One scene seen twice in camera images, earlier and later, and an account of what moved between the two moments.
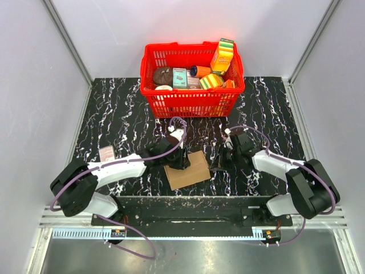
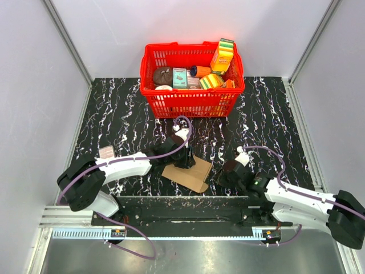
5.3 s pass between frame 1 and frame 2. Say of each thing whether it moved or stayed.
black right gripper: moved
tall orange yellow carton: stayed
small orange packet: stayed
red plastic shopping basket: stayed
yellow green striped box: stayed
